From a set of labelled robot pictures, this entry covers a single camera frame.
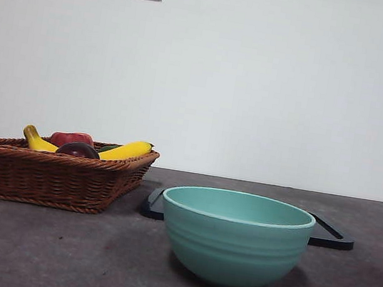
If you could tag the dark purple plum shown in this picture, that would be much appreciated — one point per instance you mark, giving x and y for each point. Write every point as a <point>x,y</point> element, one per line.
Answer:
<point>78,150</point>

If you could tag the teal ribbed bowl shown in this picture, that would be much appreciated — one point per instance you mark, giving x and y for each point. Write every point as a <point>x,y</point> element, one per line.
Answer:
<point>233,251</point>

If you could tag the yellow banana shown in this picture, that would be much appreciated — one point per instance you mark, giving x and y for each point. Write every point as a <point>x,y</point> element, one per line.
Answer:
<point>125,150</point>

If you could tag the green vegetable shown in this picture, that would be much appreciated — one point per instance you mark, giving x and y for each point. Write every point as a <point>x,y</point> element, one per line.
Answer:
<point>108,147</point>

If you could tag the red apple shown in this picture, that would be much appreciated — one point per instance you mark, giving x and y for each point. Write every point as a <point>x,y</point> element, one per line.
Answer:
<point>69,138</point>

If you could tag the brown wicker basket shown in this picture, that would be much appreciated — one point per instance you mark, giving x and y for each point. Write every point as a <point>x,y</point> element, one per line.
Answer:
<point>49,180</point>

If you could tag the dark rectangular tray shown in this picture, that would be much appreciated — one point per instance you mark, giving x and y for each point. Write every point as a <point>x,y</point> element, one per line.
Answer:
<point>328,240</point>

